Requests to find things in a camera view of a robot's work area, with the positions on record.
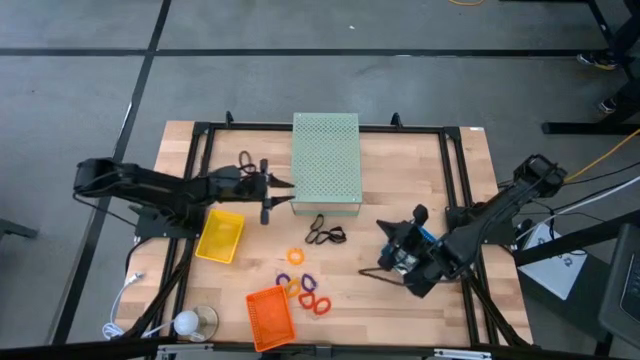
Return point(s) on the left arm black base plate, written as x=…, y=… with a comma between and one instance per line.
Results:
x=155, y=230

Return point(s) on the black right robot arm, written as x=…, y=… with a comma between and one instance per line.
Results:
x=500, y=212

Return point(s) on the black desk leg frame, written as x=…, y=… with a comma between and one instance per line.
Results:
x=575, y=128

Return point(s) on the green crayon box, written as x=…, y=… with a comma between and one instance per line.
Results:
x=402, y=259

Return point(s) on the orange plastic basket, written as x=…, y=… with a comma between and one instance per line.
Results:
x=270, y=317

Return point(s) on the white box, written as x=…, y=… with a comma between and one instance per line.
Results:
x=555, y=272

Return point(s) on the yellow plastic basket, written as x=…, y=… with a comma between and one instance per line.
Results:
x=220, y=237

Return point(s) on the black desk beam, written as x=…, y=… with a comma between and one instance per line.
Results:
x=575, y=240

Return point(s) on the person's shoe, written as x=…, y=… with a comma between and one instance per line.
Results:
x=595, y=61
x=607, y=106

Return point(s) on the silver metal bracket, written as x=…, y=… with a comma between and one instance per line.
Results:
x=175, y=352
x=462, y=354

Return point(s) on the black aluminium table frame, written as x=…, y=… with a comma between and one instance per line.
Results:
x=250, y=126

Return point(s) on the black clamp knob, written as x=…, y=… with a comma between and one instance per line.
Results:
x=229, y=119
x=396, y=120

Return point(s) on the blue plastic basket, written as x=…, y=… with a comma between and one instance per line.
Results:
x=427, y=235

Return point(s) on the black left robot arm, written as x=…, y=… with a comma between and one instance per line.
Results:
x=140, y=182

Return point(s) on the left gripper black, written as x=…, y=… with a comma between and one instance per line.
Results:
x=240, y=186

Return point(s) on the person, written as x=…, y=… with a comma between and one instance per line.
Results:
x=631, y=40

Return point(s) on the white round ball device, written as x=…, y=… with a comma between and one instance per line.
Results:
x=186, y=323

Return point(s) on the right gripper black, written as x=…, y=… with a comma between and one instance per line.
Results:
x=430, y=265

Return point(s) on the black furniture foot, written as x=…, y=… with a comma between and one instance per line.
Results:
x=15, y=229

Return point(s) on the green perforated metal shelf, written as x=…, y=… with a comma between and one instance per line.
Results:
x=326, y=160

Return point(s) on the dark grey chair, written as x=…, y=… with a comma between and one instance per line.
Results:
x=622, y=290

